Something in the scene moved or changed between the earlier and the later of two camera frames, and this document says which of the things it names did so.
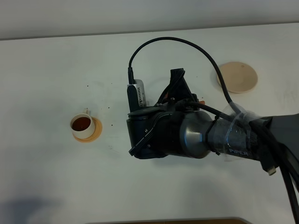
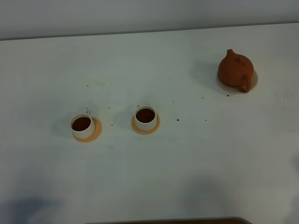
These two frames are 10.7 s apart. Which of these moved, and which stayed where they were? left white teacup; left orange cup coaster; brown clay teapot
Moved: brown clay teapot
Stayed: left white teacup; left orange cup coaster
